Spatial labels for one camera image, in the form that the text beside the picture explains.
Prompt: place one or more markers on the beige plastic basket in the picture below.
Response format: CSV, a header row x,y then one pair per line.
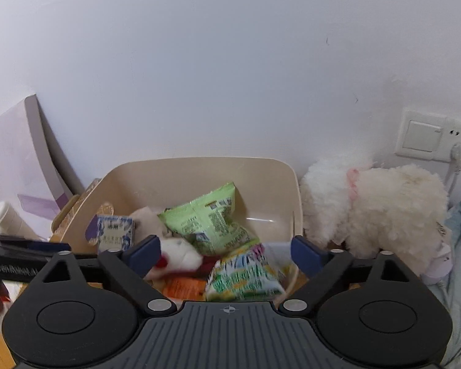
x,y
199,176

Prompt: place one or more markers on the white wall socket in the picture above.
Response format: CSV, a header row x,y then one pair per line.
x,y
456,132

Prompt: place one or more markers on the orange plastic bottle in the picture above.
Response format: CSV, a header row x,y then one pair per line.
x,y
184,288

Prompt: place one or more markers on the white plastic bag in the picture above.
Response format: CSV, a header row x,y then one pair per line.
x,y
17,289

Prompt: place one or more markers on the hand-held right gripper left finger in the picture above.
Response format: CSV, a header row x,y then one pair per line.
x,y
145,255

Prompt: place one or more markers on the purple and white box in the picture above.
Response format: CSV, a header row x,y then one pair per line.
x,y
19,161

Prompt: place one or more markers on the green striped snack packet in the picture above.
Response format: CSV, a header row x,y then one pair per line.
x,y
242,276

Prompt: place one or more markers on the large white plush toy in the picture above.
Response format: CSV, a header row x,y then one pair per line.
x,y
392,215

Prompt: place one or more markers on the white wall switch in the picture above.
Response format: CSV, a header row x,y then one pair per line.
x,y
420,134

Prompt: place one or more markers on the blue and white small box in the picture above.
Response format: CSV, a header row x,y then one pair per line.
x,y
113,234

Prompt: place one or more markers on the wooden desktop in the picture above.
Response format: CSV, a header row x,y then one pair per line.
x,y
2,355

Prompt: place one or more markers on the white charger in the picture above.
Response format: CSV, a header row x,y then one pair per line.
x,y
440,263

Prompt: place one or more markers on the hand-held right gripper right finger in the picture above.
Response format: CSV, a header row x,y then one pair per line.
x,y
307,255

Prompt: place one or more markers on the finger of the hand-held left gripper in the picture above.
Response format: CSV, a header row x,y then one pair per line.
x,y
50,245

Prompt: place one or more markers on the small white plush toy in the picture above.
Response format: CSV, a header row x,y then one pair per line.
x,y
178,255

